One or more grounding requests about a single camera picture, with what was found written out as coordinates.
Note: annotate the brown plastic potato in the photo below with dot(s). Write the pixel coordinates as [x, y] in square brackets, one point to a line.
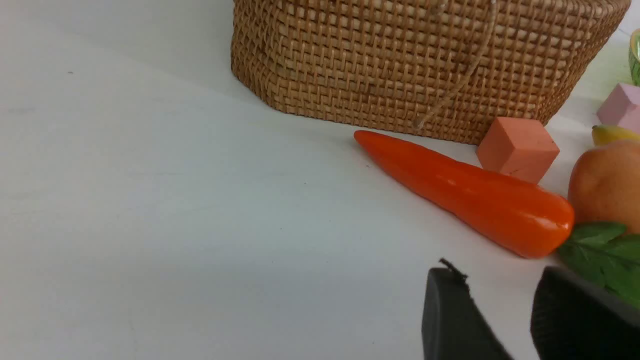
[604, 185]

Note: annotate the green glass plate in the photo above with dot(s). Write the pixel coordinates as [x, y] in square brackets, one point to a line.
[634, 57]

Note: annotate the woven wicker basket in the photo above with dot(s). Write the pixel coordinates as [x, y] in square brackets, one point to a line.
[443, 69]

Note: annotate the yellow plastic banana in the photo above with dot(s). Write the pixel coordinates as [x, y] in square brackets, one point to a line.
[605, 134]

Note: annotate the pink foam cube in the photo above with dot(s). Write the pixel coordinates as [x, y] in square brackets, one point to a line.
[622, 108]

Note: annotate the orange plastic carrot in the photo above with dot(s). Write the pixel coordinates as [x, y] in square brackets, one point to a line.
[519, 216]

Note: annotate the orange foam cube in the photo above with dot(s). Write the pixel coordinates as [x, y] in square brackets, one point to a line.
[517, 147]

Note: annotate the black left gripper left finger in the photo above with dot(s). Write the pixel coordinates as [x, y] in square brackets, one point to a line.
[453, 328]

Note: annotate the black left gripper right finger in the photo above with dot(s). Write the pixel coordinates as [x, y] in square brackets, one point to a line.
[573, 319]

